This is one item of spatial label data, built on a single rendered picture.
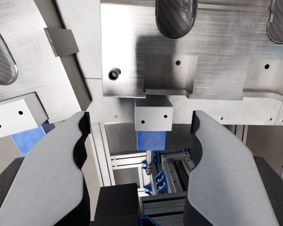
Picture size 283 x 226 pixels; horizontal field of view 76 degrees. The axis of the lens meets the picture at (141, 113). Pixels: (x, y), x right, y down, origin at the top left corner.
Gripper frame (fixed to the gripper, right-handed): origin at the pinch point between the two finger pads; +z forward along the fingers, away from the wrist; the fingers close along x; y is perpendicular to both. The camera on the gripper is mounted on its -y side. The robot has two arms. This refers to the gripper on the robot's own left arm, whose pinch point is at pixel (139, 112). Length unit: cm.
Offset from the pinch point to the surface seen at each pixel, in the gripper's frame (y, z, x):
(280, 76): 1.4, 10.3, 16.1
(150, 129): 8.6, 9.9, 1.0
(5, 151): 75, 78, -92
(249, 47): -2.2, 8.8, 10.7
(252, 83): 2.5, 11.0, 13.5
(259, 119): 11.3, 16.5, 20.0
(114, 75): -0.3, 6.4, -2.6
